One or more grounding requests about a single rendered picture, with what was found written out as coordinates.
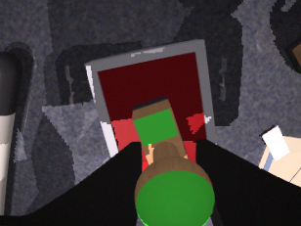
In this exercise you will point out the green and tan rubber stamp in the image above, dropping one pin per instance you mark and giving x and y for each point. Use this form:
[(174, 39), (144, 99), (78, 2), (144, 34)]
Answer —
[(172, 190)]

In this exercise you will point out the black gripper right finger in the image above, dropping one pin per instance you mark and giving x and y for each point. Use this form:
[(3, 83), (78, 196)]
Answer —
[(245, 194)]

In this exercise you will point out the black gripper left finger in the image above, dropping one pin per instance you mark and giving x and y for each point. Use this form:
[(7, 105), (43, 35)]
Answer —
[(105, 198)]

